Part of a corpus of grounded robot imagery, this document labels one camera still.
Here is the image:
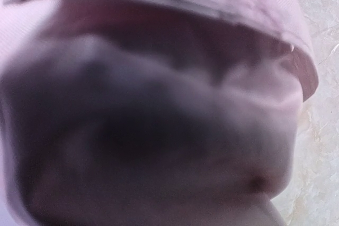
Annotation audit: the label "pink and black folding umbrella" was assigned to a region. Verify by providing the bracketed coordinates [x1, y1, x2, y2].
[1, 0, 318, 225]

